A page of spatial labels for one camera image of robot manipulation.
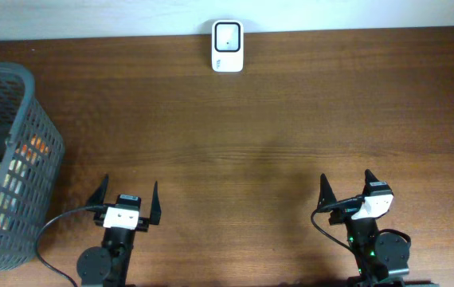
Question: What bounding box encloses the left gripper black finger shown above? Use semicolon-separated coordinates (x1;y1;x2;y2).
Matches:
86;175;109;206
149;182;162;226

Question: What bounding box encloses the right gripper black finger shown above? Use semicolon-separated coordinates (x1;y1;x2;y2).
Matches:
317;174;337;211
365;169;379;186

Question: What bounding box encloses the orange small carton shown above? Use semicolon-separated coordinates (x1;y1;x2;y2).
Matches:
15;136;50;159

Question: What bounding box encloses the beige plastic snack bag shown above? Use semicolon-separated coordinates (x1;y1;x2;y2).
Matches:
0;159;30;230

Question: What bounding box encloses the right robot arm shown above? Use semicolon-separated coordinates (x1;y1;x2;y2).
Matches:
311;169;435;287

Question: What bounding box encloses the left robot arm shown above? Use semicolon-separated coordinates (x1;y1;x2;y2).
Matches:
76;176;162;287

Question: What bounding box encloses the white barcode scanner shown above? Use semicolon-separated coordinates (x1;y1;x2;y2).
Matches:
211;19;245;73

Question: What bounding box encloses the grey plastic mesh basket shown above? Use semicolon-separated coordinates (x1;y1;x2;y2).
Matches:
0;62;65;271

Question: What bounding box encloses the left arm white wrist camera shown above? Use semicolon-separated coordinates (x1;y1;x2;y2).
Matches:
103;207;139;230

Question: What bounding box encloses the arm white wrist camera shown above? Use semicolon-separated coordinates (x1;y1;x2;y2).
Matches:
351;194;393;220
103;207;139;230

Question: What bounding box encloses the right arm white wrist camera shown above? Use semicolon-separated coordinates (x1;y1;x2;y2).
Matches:
351;194;393;220

